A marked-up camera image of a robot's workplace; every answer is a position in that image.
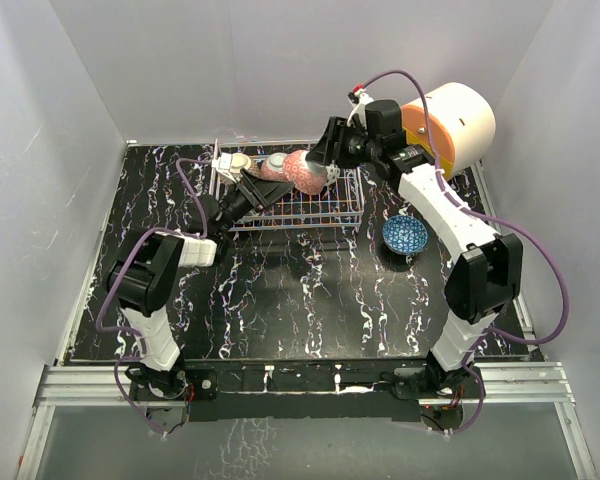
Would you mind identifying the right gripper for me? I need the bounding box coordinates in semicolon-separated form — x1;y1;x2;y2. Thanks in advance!
307;118;381;170

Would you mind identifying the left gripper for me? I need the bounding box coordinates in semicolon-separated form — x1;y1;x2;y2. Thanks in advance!
215;170;294;236

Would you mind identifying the red dotted pink bowl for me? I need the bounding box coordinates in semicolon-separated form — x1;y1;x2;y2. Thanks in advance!
282;150;327;195

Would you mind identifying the red lattice blue-inside bowl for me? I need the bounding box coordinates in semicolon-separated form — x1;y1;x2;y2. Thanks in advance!
382;215;428;255

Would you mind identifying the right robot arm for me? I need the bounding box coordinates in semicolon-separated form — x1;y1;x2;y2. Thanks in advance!
307;100;523;397

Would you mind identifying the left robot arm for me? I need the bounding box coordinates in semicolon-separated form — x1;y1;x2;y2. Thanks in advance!
96;170;293;399

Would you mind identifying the pink floral bowl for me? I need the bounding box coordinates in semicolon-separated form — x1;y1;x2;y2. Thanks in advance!
259;152;287;182

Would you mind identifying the white diamond pattern bowl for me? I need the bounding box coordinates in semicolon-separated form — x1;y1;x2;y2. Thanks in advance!
325;164;340;186

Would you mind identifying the beige patterned bowl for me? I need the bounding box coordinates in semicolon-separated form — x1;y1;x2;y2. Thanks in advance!
229;153;260;178

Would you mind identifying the round drawer cabinet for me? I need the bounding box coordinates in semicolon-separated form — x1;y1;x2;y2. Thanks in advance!
401;82;496;180

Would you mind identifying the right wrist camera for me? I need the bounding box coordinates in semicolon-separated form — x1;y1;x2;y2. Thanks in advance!
347;84;374;130

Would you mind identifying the black base frame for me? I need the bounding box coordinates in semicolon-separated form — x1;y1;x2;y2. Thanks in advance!
122;357;486;424

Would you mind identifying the aluminium rail frame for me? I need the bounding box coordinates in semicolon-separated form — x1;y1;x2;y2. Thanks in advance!
18;161;596;479

